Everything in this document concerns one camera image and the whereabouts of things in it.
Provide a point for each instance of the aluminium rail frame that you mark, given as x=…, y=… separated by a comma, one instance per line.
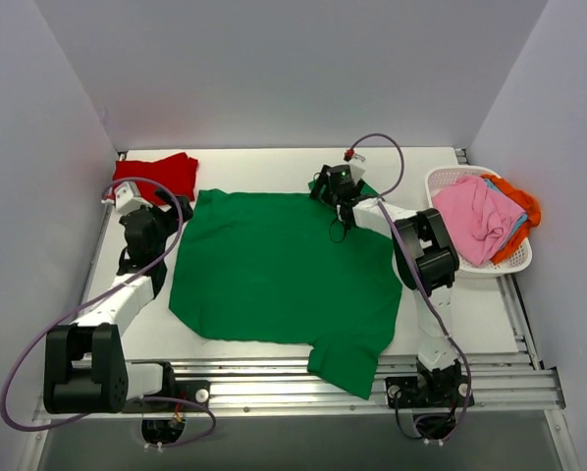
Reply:
x=259, y=378

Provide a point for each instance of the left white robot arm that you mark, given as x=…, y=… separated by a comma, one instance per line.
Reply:
x=86, y=370

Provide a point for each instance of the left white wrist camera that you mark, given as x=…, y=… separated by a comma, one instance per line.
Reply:
x=126, y=198

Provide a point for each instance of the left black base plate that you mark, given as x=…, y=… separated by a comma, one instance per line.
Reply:
x=196, y=391

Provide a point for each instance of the folded red t-shirt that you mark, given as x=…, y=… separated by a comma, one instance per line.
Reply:
x=176, y=172

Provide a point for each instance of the orange t-shirt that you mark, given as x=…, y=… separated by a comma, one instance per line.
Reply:
x=522, y=228

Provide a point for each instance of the white plastic laundry basket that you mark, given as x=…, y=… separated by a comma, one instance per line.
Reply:
x=441, y=177

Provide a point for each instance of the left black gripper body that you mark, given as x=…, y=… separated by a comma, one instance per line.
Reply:
x=171, y=204

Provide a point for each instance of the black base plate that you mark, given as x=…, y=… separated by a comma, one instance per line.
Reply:
x=196, y=391
x=410, y=392

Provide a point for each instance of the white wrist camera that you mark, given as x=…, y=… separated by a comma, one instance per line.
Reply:
x=126, y=198
x=357, y=164

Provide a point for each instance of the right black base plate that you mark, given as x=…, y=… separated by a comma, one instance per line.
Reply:
x=410, y=392

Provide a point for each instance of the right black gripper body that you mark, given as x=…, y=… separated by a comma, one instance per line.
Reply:
x=320, y=185

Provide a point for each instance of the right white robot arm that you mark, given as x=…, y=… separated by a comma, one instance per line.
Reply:
x=425, y=261

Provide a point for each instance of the light blue t-shirt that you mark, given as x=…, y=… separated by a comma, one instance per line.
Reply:
x=502, y=217

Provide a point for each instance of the green t-shirt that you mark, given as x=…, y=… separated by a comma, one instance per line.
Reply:
x=263, y=267

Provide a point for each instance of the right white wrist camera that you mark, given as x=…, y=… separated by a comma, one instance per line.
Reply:
x=357, y=164

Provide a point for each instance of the pink t-shirt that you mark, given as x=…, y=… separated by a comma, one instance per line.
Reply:
x=461, y=206

